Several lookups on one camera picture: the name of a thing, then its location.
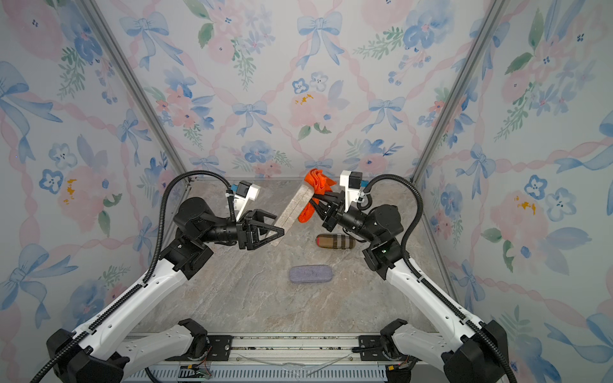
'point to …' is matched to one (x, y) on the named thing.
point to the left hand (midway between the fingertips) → (283, 230)
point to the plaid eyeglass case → (335, 241)
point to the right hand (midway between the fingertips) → (309, 194)
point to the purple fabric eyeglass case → (310, 274)
